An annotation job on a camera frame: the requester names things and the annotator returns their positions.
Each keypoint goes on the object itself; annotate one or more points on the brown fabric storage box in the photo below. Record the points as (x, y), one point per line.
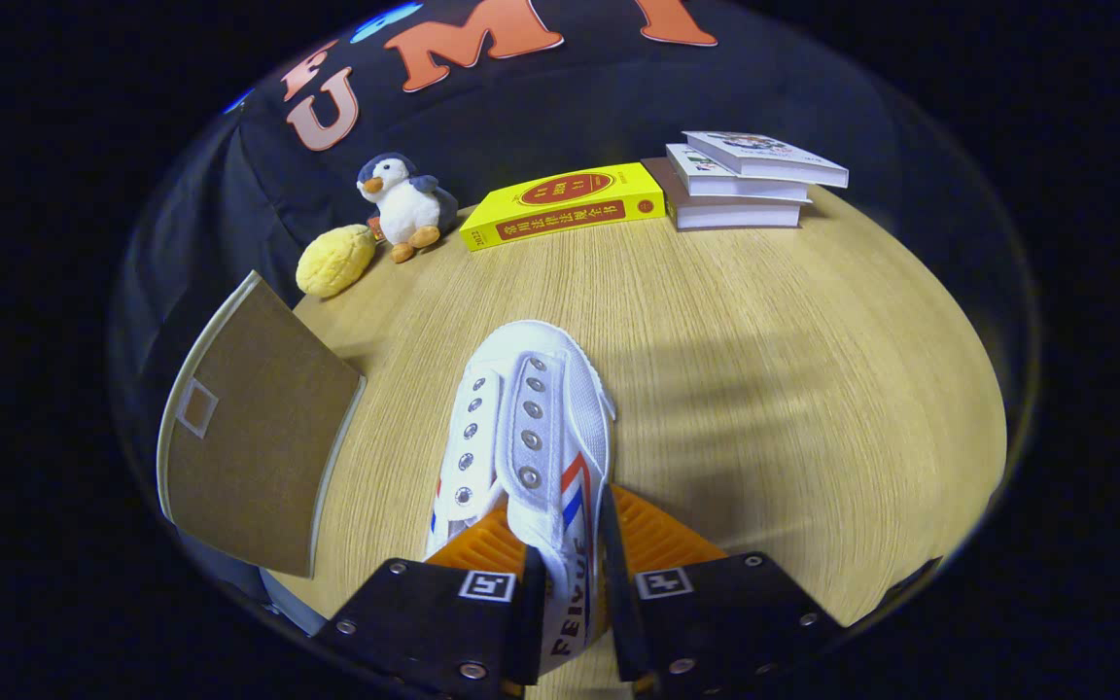
(259, 437)

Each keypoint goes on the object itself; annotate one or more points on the white book with floral cover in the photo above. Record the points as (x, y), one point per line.
(764, 156)

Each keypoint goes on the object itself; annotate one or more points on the yellow plush ball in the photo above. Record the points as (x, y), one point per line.
(334, 262)

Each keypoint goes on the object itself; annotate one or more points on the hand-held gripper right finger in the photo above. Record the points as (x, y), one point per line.
(618, 603)

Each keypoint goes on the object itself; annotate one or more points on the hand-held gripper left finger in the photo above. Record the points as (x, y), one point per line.
(529, 622)

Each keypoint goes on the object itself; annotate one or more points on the penguin plush toy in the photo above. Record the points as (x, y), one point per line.
(409, 204)

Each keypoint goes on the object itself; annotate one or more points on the yellow book with red label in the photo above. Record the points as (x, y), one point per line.
(560, 209)

